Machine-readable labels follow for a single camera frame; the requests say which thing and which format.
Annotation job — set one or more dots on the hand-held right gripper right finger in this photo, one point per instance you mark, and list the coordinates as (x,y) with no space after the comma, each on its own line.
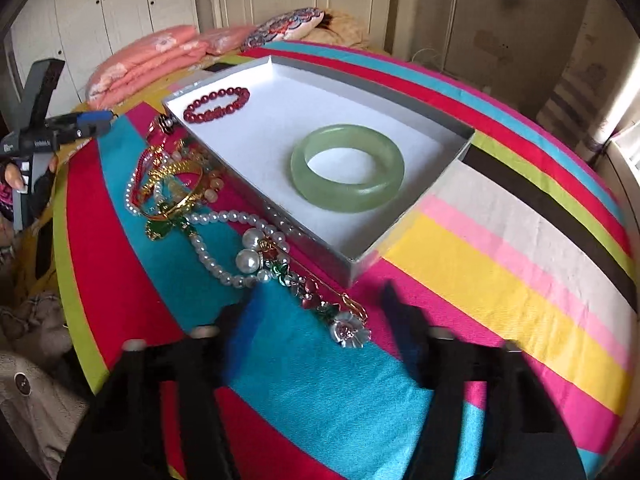
(405,330)

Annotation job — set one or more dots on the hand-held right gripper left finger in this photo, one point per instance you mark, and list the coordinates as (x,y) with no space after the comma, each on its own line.
(225,340)

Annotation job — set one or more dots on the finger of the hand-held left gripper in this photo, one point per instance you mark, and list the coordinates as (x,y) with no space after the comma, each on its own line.
(80,131)
(97,119)

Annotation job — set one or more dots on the gold rings with beads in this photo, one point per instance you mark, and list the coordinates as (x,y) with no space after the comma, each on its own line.
(162,125)

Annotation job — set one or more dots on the gold bangle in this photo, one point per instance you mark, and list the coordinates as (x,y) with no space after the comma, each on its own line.
(175,208)

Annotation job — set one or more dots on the white jewelry box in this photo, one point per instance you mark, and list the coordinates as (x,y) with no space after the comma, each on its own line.
(260,125)

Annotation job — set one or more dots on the person's left hand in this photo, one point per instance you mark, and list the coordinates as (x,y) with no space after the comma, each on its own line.
(12,175)

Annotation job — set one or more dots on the flower and pearl brooch pin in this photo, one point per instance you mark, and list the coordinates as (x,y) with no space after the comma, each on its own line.
(345,332)

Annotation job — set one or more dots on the pink folded quilt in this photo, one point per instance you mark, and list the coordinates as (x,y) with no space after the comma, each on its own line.
(145,65)

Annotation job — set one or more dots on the striped colourful blanket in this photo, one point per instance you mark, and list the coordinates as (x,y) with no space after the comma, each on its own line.
(500,260)

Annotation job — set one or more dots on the white wardrobe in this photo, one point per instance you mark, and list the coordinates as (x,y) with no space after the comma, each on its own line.
(125,0)

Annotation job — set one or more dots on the green and gold pendant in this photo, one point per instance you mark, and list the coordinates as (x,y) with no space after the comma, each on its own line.
(160,227)

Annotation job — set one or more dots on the green jade bangle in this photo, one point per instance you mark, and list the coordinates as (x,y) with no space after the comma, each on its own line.
(350,200)

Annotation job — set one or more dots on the pink pillow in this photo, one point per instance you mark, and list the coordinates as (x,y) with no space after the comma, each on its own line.
(225,37)

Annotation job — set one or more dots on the beige buttoned garment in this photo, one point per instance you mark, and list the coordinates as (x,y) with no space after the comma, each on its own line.
(30,410)

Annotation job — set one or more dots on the patterned round cushion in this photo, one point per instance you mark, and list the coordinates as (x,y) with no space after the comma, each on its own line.
(285,27)

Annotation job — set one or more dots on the beige plush blanket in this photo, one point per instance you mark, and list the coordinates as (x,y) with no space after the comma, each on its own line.
(345,27)

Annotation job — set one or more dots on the printed curtain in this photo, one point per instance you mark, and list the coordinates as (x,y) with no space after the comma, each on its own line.
(575,105)

